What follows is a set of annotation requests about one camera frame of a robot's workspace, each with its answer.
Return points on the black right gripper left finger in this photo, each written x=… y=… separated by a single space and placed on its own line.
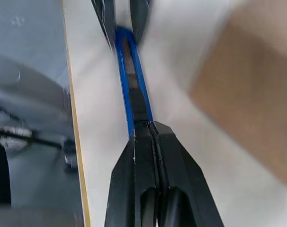
x=131 y=179

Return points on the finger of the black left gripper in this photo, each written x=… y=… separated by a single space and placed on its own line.
x=105 y=21
x=141 y=19

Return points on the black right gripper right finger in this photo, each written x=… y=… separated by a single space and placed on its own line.
x=181 y=184

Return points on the blue box cutter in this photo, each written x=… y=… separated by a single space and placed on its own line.
x=135 y=99

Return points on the brown cardboard box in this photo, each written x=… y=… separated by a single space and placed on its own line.
x=247 y=89

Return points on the grey rounded robot body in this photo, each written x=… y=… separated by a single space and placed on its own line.
x=27 y=85

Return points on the black block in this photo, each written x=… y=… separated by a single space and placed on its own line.
x=0 y=175

